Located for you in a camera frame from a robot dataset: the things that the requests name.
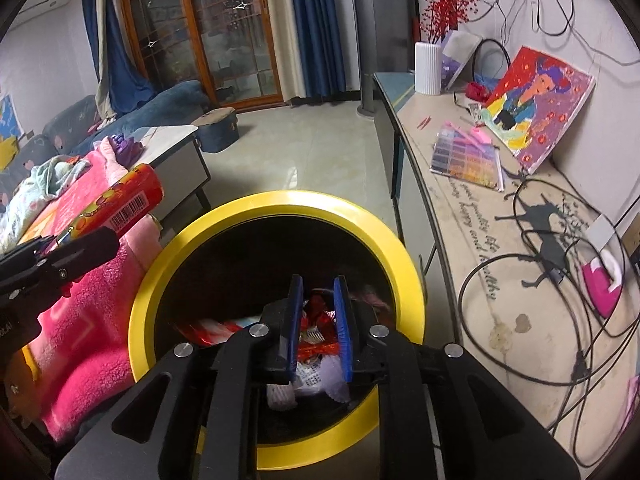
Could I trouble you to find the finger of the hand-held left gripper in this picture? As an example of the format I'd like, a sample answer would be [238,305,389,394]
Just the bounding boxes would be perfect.
[15,229,121,306]

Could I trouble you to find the blue footstool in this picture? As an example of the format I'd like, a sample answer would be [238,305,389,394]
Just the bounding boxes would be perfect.
[191,108,239,154]

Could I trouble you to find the black handle basket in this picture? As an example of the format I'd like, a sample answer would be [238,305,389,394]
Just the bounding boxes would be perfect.
[452,39,511,111]

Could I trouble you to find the blue beige curtain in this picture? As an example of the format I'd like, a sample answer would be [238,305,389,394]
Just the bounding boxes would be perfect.
[262,0,361,103]
[80,0,156,121]

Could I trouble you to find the small purple picture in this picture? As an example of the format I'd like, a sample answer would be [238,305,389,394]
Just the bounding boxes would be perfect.
[441,30,484,92]

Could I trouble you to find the colourful figure painting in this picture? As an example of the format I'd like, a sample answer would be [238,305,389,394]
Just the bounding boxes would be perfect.
[479,46,597,175]

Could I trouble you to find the yellow pillow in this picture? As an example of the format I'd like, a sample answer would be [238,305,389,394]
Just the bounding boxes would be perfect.
[0,136,20,172]

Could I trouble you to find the red orange candy tube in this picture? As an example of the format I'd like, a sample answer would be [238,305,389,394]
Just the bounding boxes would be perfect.
[59,164,165,241]

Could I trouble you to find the red berry branches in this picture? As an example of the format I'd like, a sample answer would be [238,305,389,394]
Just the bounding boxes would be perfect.
[419,0,481,46]

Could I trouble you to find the white ribbed vase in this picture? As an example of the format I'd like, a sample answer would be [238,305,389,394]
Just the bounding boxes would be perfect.
[414,41,444,96]

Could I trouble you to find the wall map poster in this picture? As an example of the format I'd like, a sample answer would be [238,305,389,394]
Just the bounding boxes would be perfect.
[0,94,23,140]

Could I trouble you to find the wooden glass sliding door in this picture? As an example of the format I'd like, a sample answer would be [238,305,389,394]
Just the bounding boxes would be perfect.
[117,0,283,111]

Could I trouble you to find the light blue printed blanket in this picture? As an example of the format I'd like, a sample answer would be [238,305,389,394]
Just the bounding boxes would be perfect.
[0,155,93,256]

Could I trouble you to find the purple plastic bag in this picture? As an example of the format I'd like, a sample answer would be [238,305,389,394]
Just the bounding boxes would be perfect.
[111,132,146,166]

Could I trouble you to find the pink white device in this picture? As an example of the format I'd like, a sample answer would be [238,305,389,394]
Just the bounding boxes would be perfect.
[581,251,625,320]

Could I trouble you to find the silver tower air conditioner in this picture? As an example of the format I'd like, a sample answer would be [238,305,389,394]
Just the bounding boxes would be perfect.
[347,0,418,120]

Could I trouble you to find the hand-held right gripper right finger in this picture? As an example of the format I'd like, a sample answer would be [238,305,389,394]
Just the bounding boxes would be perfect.
[332,274,581,480]

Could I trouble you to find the pink printed blanket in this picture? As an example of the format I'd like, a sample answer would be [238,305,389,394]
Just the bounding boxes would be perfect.
[20,140,163,443]

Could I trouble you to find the red plastic bag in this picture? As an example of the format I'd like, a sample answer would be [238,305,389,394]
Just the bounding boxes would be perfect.
[302,294,337,333]

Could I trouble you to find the white top coffee table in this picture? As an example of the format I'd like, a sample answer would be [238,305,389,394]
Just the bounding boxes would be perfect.
[131,124,212,211]

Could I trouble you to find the red white snack packet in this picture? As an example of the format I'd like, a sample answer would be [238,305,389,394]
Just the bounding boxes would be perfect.
[180,316,263,348]

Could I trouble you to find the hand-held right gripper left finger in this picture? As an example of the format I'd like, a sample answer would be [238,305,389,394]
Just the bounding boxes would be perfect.
[55,274,305,480]

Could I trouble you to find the bead organizer box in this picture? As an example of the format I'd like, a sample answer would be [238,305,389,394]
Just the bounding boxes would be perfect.
[431,124,506,193]

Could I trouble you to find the black looped cable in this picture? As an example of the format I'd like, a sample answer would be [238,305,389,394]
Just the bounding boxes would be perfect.
[457,175,640,466]

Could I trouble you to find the long television cabinet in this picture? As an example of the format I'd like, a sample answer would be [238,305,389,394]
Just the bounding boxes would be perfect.
[372,71,640,471]

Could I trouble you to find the yellow rimmed black bin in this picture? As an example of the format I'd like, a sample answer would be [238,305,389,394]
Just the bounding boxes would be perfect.
[127,190,426,471]

